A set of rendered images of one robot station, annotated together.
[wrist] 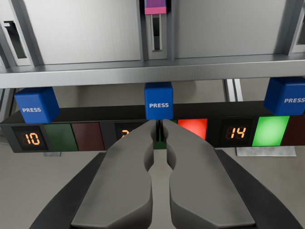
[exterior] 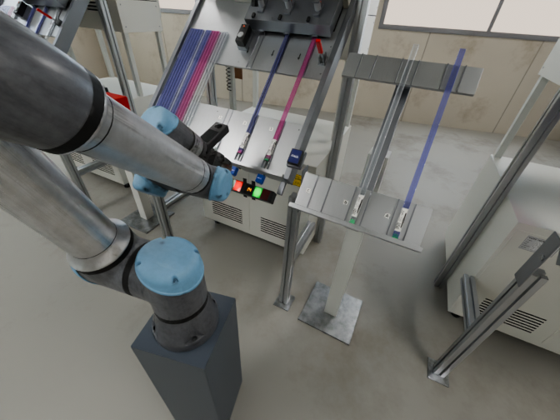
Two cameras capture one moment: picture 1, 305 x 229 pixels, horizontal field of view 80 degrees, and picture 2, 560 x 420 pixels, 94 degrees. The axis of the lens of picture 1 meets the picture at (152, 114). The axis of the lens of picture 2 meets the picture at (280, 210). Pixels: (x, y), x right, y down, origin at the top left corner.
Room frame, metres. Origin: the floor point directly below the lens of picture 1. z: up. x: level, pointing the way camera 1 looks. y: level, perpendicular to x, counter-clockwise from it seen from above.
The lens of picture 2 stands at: (-0.70, -0.39, 1.16)
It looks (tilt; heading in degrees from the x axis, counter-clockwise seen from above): 37 degrees down; 15
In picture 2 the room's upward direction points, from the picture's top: 4 degrees clockwise
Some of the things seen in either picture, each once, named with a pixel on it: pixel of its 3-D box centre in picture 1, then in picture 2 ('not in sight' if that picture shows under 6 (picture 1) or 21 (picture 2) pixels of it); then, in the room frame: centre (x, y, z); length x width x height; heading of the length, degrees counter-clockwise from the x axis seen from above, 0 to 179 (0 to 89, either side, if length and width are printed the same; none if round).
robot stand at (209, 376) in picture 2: not in sight; (202, 367); (-0.42, -0.10, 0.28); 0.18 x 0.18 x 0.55; 3
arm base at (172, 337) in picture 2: not in sight; (183, 308); (-0.42, -0.10, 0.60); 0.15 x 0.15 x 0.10
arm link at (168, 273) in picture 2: not in sight; (171, 275); (-0.42, -0.09, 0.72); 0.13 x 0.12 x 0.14; 90
